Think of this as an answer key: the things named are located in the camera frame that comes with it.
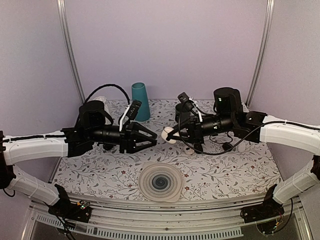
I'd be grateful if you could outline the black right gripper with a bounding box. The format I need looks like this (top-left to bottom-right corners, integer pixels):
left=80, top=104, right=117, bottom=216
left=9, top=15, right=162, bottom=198
left=168, top=113, right=235, bottom=144

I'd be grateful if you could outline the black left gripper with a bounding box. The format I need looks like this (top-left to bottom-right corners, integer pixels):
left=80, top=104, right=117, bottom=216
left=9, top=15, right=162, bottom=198
left=88, top=121, right=158, bottom=154

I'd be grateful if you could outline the white earbud charging case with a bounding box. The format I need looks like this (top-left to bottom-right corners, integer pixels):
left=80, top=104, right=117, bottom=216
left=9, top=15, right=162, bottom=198
left=161, top=126, right=180, bottom=144

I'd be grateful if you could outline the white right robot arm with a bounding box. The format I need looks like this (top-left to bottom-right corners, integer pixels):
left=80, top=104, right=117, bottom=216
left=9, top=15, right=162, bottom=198
left=161, top=87, right=320, bottom=218

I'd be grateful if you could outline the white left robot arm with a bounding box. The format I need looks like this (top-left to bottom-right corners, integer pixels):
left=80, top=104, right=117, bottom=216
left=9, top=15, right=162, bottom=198
left=0, top=100, right=157, bottom=217

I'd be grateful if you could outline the small white earbud case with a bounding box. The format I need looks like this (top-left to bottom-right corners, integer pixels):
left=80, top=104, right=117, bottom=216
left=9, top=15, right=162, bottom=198
left=183, top=147, right=195, bottom=156

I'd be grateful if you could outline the small black earbud case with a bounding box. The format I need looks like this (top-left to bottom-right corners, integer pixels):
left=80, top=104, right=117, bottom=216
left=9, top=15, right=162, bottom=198
left=102, top=144, right=114, bottom=151

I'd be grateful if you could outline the black round earbud case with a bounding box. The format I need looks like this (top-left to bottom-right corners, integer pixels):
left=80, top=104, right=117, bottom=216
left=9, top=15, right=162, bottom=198
left=222, top=142, right=233, bottom=151

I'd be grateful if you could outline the dark grey mug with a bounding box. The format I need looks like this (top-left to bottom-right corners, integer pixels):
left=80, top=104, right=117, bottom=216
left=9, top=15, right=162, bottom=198
left=175, top=103, right=191, bottom=123

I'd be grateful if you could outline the white ribbed vase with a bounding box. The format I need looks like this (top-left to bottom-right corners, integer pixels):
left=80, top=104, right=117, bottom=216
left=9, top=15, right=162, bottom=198
left=94, top=96, right=113, bottom=125

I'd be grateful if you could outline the teal tall vase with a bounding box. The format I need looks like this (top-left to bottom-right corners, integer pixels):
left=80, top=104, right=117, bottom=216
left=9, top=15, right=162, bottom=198
left=131, top=82, right=151, bottom=122

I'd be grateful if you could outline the swirl patterned ceramic plate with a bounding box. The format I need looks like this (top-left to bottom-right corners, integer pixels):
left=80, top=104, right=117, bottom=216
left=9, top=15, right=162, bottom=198
left=138, top=162, right=184, bottom=203

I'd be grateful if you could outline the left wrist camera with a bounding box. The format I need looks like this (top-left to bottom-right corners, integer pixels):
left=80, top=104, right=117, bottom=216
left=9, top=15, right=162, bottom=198
left=118, top=100, right=142, bottom=132

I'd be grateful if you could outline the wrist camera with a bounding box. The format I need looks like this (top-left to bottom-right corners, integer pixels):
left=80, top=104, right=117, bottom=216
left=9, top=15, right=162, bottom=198
left=178, top=92, right=203, bottom=122
left=118, top=100, right=142, bottom=132

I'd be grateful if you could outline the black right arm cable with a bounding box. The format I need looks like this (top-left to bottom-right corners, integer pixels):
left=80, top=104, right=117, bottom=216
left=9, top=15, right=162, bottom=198
left=178, top=102, right=288, bottom=156

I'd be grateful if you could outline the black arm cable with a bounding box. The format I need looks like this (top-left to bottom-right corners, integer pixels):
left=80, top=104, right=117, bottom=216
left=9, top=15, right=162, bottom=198
left=83, top=83, right=132, bottom=106
left=178, top=102, right=288, bottom=156

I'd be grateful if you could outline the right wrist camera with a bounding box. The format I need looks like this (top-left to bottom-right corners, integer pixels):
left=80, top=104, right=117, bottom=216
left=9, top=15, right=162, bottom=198
left=178, top=92, right=203, bottom=122

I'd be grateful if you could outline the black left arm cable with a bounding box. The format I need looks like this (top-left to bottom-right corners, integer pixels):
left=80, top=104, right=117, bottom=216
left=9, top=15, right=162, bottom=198
left=83, top=83, right=132, bottom=106

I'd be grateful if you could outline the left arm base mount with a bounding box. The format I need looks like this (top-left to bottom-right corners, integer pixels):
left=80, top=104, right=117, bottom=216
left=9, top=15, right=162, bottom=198
left=48, top=184, right=92, bottom=223

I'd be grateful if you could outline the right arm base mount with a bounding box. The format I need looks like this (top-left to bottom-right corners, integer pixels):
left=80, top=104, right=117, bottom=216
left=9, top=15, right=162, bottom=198
left=240, top=184, right=285, bottom=223

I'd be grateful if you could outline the left aluminium frame post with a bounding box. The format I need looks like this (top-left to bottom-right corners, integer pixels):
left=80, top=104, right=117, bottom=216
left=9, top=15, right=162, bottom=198
left=56, top=0, right=86, bottom=104

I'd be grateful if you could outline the aluminium frame post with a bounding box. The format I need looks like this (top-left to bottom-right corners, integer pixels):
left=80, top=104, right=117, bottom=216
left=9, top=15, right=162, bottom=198
left=245, top=0, right=275, bottom=108
left=56, top=0, right=86, bottom=104

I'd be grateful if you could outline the right aluminium frame post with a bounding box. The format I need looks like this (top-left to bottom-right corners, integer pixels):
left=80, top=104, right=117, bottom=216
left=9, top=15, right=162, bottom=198
left=245, top=0, right=275, bottom=108

